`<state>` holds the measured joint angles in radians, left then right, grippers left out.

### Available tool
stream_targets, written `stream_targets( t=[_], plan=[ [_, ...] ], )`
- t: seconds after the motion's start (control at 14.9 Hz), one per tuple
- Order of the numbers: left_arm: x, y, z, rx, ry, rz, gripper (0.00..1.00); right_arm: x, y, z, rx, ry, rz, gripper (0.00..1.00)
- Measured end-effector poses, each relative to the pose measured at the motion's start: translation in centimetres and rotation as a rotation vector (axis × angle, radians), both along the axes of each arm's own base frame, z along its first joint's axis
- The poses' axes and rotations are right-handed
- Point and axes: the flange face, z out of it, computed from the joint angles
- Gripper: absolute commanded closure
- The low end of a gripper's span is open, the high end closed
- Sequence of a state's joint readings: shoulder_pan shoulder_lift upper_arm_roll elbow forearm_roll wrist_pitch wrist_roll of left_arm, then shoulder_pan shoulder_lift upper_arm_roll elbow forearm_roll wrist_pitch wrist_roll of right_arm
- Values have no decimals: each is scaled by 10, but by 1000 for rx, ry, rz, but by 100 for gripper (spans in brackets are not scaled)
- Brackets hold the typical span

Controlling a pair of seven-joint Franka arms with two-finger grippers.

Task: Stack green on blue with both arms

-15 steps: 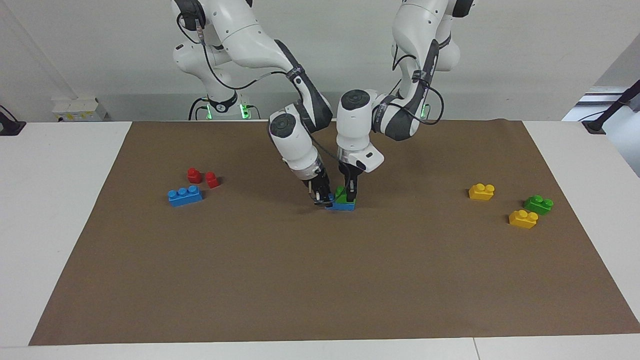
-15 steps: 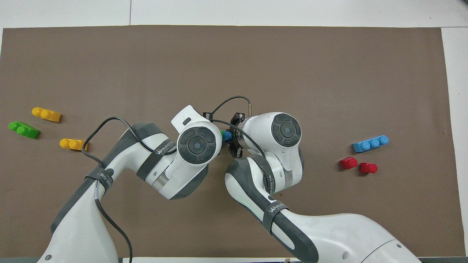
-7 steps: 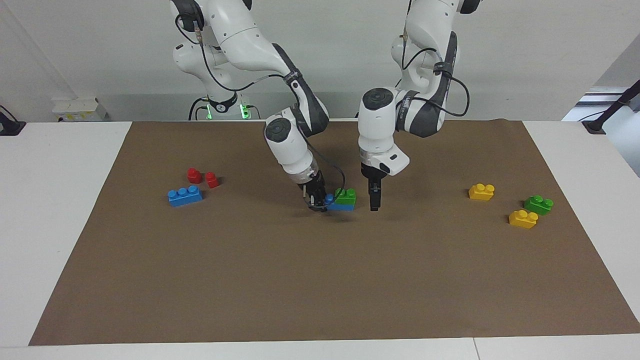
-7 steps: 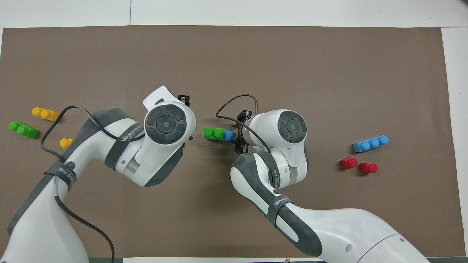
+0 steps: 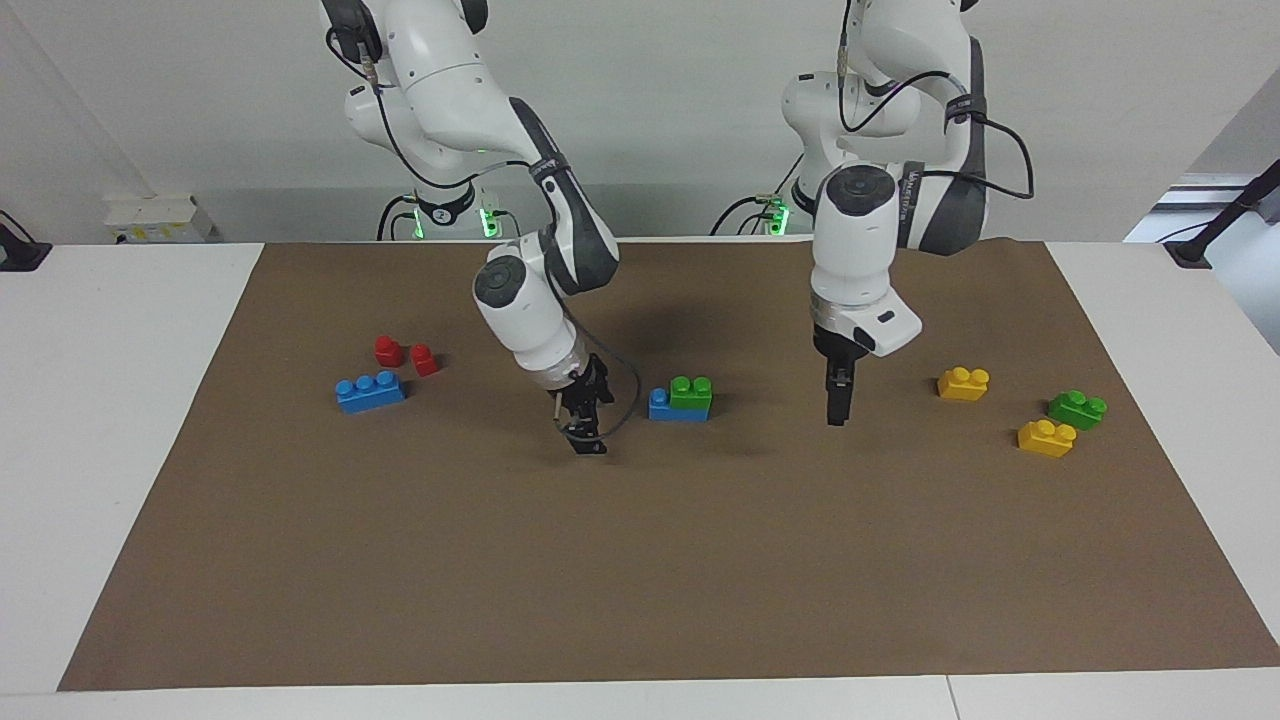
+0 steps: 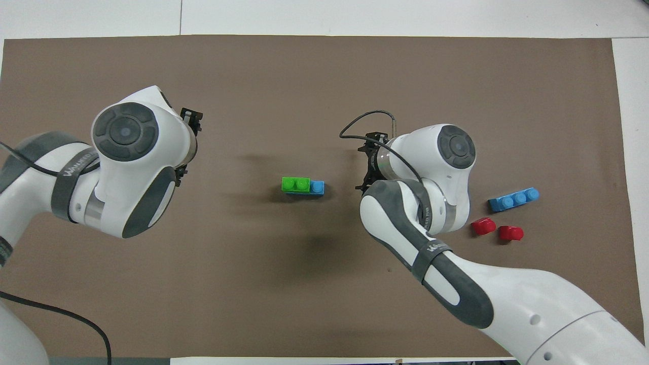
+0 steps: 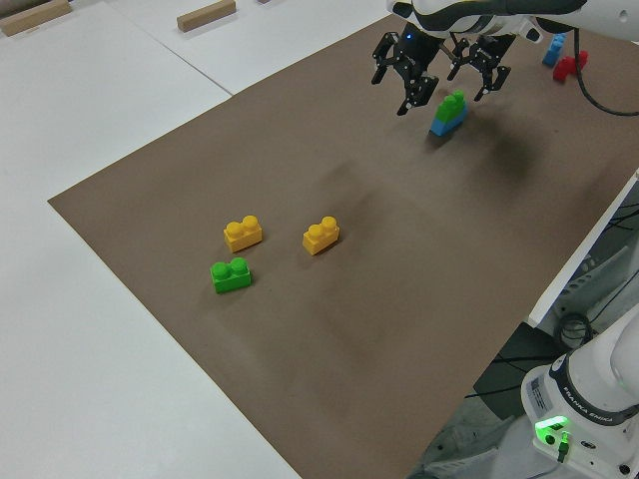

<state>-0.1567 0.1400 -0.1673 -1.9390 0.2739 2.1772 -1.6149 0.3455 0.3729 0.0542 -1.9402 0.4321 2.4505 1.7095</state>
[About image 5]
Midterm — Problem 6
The blue three-stud toy brick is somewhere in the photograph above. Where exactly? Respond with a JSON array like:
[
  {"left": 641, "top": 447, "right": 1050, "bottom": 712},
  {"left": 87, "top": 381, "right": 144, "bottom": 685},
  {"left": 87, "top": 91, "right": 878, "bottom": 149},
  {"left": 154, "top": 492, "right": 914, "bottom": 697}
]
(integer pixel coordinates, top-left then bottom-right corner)
[
  {"left": 648, "top": 388, "right": 711, "bottom": 423},
  {"left": 335, "top": 370, "right": 407, "bottom": 414}
]

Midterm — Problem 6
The yellow two-stud toy brick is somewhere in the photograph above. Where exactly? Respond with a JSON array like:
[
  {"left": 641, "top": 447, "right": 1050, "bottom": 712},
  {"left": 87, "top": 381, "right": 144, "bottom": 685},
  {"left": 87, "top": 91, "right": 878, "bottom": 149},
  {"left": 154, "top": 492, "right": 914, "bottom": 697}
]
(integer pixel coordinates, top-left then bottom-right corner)
[
  {"left": 1016, "top": 418, "right": 1078, "bottom": 459},
  {"left": 936, "top": 366, "right": 991, "bottom": 402}
]

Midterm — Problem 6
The brown paper table mat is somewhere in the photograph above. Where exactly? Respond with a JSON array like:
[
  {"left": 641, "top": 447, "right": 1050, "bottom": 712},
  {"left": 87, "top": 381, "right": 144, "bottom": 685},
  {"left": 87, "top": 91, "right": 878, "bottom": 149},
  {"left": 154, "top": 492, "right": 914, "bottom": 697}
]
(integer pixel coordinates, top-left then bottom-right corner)
[{"left": 57, "top": 237, "right": 1280, "bottom": 693}]

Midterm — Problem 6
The black slanted stand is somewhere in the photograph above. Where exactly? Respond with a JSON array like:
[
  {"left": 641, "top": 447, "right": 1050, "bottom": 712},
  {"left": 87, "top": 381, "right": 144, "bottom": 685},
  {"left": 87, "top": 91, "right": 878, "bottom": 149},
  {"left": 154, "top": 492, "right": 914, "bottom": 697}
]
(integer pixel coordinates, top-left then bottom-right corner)
[{"left": 1163, "top": 158, "right": 1280, "bottom": 269}]

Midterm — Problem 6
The black left base cable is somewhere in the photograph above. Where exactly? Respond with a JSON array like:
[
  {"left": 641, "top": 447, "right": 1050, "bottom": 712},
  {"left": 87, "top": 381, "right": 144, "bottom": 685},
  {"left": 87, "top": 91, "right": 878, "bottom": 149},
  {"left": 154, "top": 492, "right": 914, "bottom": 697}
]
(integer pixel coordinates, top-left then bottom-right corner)
[{"left": 709, "top": 150, "right": 806, "bottom": 238}]

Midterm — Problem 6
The black base cable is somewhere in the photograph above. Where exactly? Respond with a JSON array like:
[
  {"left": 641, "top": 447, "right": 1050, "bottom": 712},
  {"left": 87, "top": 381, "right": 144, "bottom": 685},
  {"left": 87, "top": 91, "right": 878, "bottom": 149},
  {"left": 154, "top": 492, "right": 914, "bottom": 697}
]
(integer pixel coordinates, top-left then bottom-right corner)
[
  {"left": 709, "top": 150, "right": 806, "bottom": 238},
  {"left": 376, "top": 194, "right": 421, "bottom": 242}
]

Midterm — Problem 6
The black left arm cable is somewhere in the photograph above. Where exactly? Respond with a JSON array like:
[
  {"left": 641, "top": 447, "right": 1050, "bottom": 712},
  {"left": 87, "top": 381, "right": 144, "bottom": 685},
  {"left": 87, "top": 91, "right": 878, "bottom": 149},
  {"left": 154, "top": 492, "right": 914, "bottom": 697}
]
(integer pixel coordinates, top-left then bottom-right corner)
[{"left": 838, "top": 0, "right": 1035, "bottom": 201}]

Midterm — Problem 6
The black right base cable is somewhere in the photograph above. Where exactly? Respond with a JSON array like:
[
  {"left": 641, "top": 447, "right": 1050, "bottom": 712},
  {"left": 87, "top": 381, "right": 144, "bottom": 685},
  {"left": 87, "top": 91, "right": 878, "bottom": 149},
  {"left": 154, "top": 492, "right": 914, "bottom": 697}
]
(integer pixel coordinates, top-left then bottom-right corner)
[{"left": 376, "top": 194, "right": 421, "bottom": 242}]

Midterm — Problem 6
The white wall box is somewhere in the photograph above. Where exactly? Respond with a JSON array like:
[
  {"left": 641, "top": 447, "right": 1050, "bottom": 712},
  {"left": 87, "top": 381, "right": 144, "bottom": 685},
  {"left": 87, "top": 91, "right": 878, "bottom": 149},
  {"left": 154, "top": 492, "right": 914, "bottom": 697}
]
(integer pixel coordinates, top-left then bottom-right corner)
[{"left": 104, "top": 194, "right": 219, "bottom": 244}]

